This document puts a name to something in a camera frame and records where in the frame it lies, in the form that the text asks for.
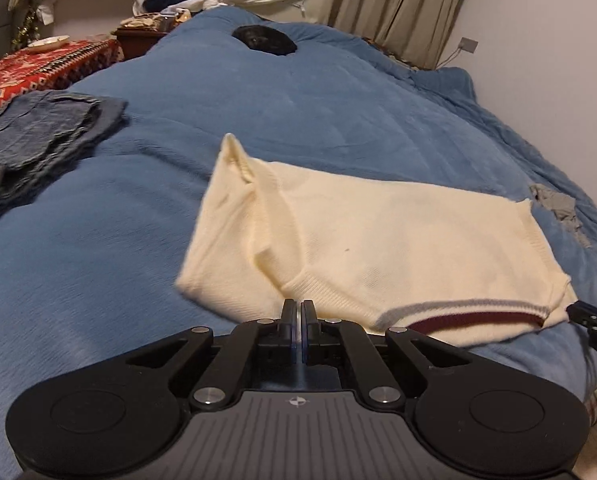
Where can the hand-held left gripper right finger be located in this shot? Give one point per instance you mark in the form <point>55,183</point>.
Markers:
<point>306,332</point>

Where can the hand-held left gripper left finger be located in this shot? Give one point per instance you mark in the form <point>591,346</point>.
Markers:
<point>291,332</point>

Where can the cream knit sweater vest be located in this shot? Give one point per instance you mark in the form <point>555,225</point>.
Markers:
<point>378,240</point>

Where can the grey crumpled cloth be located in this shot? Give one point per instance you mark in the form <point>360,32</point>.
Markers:
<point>560,205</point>

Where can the blue fleece blanket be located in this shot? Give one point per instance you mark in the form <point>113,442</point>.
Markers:
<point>303,125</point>

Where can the dark patterned cloth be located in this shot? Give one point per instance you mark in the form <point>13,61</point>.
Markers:
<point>396,55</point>

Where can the small black cloth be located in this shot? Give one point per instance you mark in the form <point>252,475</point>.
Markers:
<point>266,40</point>

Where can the folded blue jeans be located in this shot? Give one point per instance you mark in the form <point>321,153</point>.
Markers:
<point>33,145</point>

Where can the dark wooden nightstand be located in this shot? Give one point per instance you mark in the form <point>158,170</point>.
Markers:
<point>138,42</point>

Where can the beige curtain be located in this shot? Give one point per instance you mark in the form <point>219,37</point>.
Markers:
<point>403,5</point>

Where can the red patterned tablecloth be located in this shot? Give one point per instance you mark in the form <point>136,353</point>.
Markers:
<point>28,75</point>

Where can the white plate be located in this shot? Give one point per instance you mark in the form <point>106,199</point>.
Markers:
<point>48,42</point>

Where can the small decorated tree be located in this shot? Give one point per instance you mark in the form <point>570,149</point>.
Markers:
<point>28,30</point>

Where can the wall socket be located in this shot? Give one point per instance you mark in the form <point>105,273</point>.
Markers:
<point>468,45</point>

